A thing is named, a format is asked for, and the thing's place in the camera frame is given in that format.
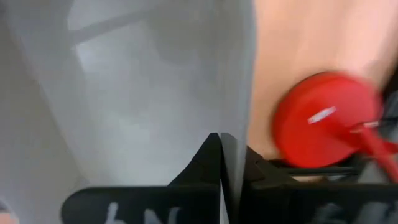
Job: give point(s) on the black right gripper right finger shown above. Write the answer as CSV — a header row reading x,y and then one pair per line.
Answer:
x,y
311,205

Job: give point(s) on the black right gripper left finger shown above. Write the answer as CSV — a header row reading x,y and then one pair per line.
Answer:
x,y
186,202

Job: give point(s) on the grey plastic basket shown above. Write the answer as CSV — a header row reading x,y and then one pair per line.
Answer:
x,y
140,109

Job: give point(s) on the red desk lamp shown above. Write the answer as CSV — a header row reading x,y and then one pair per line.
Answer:
x,y
320,130

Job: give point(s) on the black aluminium table frame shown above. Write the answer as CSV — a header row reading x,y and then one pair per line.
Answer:
x,y
311,170

